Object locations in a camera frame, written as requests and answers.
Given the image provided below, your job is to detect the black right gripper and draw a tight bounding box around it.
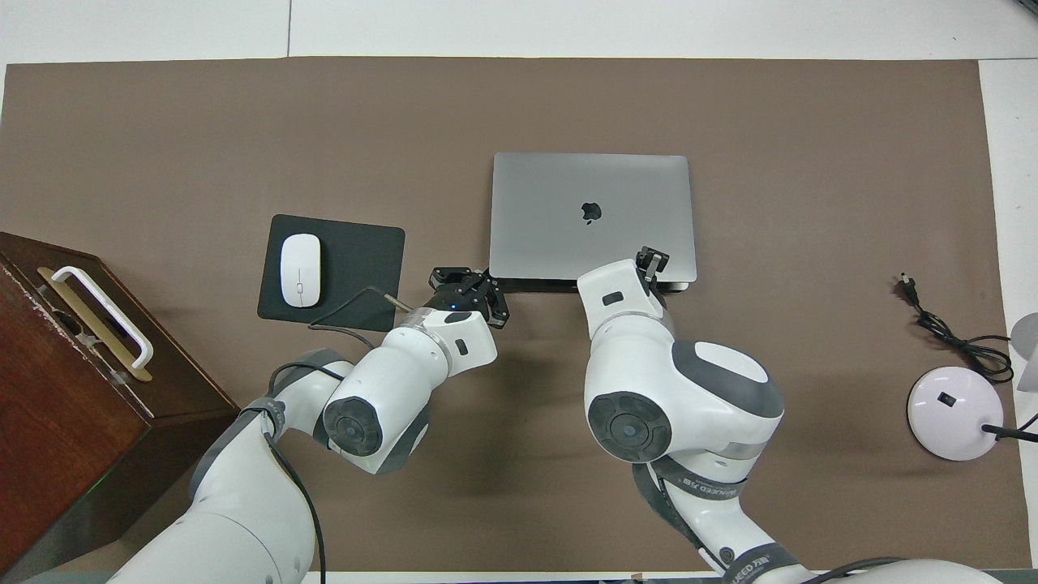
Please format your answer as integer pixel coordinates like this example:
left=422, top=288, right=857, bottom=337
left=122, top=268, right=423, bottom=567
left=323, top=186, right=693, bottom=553
left=635, top=246, right=671, bottom=291

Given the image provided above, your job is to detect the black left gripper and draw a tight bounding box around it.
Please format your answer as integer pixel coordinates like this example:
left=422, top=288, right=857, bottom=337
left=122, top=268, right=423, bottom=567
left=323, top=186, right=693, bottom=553
left=422, top=266, right=510, bottom=329

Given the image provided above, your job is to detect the grey Apple laptop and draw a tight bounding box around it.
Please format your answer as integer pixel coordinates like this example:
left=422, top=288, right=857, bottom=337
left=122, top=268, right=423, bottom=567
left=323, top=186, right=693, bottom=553
left=488, top=152, right=698, bottom=293

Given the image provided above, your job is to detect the black mouse pad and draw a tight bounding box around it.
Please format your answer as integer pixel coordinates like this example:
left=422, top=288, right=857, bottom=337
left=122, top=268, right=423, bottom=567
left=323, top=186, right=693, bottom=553
left=257, top=214, right=406, bottom=333

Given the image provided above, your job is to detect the white computer mouse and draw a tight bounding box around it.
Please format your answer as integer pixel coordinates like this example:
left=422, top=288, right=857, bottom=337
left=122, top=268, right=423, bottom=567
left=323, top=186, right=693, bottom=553
left=280, top=234, right=322, bottom=308

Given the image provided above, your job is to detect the brown table mat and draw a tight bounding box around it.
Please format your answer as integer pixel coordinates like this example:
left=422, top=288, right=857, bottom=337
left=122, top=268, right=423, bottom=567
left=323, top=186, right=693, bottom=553
left=0, top=57, right=1032, bottom=573

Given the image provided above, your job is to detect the white desk lamp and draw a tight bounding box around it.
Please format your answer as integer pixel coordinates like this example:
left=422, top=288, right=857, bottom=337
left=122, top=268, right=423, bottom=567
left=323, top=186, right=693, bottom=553
left=907, top=312, right=1038, bottom=462

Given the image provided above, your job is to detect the dark brown wooden box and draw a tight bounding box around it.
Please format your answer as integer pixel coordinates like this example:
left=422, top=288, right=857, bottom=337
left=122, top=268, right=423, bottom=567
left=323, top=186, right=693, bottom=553
left=0, top=231, right=243, bottom=582

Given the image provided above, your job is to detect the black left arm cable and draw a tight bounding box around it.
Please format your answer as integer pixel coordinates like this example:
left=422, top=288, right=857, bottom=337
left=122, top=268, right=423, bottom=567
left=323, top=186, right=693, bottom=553
left=264, top=286, right=414, bottom=584

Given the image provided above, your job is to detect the black lamp power cable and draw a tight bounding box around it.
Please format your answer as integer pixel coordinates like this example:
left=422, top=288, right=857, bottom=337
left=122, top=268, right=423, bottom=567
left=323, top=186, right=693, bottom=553
left=899, top=273, right=1016, bottom=384

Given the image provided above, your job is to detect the brass handle plate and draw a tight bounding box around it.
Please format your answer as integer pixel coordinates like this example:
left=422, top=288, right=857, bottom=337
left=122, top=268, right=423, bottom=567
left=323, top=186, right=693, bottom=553
left=36, top=268, right=153, bottom=383

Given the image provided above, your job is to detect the white box handle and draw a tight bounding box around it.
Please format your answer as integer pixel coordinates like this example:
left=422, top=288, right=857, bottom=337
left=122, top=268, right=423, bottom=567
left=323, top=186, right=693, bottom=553
left=50, top=266, right=154, bottom=371

